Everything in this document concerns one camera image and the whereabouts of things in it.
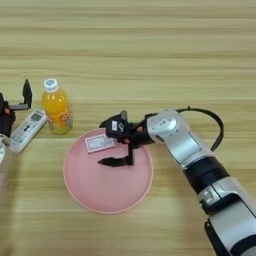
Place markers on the white remote control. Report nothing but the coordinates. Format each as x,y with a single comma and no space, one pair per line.
28,130

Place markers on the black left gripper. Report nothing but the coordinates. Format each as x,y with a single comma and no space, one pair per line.
6,120

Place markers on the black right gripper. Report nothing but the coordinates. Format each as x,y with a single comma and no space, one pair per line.
141,133

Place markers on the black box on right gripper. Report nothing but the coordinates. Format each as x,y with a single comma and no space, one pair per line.
119,128

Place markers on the pink round plate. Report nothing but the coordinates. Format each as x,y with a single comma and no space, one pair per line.
106,190

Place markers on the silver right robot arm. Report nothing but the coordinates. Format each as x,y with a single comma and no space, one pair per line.
200,166

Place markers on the orange juice bottle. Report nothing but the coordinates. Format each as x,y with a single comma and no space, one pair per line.
56,106

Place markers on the small white labelled card box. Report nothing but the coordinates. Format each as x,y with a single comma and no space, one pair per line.
98,144

